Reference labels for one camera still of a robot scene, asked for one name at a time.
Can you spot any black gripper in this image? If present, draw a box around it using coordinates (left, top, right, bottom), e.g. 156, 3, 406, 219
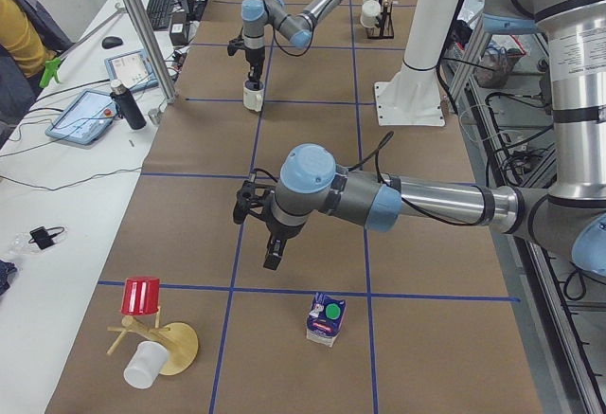
245, 47, 263, 83
263, 218, 303, 270

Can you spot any white home mug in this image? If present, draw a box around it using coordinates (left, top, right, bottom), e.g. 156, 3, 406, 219
360, 0, 382, 28
242, 80, 264, 113

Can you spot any blue Pascual milk carton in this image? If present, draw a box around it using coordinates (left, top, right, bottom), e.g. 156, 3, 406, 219
306, 292, 347, 348

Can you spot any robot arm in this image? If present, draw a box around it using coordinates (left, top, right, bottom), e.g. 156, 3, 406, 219
264, 0, 605, 275
227, 0, 343, 91

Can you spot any wooden cup tree stand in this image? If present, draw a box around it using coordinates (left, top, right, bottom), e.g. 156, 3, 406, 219
106, 308, 200, 376

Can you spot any red cup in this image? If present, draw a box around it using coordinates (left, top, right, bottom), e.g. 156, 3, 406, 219
120, 276, 160, 315

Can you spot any white plastic cup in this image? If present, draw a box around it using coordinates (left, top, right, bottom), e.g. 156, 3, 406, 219
123, 341, 169, 389

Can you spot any black power adapter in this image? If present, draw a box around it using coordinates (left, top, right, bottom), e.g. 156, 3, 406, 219
169, 9, 190, 46

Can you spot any black keyboard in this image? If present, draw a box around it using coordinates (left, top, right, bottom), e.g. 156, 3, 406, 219
146, 0, 175, 30

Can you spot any white HOME mug on rack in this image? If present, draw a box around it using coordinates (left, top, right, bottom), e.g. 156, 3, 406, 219
360, 0, 382, 28

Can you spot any teach pendant tablet far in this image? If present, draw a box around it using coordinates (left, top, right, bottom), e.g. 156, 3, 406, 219
104, 49, 158, 92

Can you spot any teach pendant tablet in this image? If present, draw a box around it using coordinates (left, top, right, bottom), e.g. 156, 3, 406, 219
104, 49, 158, 92
45, 90, 116, 146

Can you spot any black mug rack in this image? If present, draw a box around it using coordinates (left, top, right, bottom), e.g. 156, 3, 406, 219
364, 0, 395, 40

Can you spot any black water bottle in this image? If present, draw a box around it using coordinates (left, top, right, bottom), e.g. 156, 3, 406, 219
110, 79, 146, 130

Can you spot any black computer mouse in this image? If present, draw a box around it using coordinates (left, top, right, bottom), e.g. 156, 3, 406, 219
101, 36, 123, 49

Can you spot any brown paper table cover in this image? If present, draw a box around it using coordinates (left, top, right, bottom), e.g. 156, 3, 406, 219
45, 0, 555, 414

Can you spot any teach pendant tablet near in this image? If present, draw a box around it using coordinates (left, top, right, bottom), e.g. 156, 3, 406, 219
45, 90, 116, 146

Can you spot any green clamp tool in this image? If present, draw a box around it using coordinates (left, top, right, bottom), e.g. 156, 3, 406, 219
39, 57, 62, 88

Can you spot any small black device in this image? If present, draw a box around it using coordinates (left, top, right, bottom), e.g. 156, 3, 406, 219
28, 226, 65, 250

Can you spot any person in yellow shirt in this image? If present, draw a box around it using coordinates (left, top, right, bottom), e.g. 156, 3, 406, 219
0, 0, 75, 117

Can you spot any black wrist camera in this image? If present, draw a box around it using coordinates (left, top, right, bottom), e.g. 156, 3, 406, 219
232, 180, 274, 225
227, 38, 246, 57

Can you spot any aluminium frame post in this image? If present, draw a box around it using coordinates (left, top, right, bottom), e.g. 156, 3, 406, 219
123, 0, 177, 104

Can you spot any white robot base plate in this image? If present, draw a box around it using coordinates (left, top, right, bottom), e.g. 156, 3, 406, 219
374, 80, 445, 127

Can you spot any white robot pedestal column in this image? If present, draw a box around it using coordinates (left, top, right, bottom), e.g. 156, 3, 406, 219
401, 0, 459, 104

